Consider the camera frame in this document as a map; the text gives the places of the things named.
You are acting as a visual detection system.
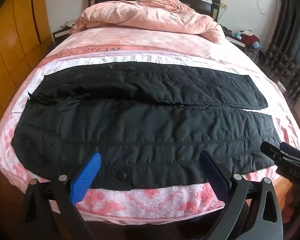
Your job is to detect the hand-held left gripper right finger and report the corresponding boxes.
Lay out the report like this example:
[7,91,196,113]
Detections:
[199,150,283,240]

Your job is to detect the dark patterned curtain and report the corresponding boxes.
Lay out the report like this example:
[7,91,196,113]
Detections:
[265,0,300,105]

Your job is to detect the dark nightstand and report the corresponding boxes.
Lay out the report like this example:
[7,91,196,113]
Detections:
[225,34,247,48]
[52,26,75,46]

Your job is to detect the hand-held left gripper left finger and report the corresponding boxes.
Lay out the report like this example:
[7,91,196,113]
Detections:
[19,152,102,240]

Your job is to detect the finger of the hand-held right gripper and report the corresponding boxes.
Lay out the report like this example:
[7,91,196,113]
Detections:
[260,141,290,162]
[279,142,300,160]

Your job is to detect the black quilted jacket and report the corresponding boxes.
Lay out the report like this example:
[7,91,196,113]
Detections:
[11,65,282,190]

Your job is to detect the pink fluffy quilt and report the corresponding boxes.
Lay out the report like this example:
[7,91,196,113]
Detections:
[70,0,224,43]

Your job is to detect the orange wooden wardrobe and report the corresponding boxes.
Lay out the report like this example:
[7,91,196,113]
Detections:
[0,0,53,105]

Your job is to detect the red cloth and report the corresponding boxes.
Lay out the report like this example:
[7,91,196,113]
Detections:
[241,33,260,46]

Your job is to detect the pink printed bed sheet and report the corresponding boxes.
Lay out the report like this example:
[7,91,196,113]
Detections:
[0,26,300,223]

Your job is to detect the plaid cloth bag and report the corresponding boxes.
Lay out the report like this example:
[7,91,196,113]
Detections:
[245,47,260,65]

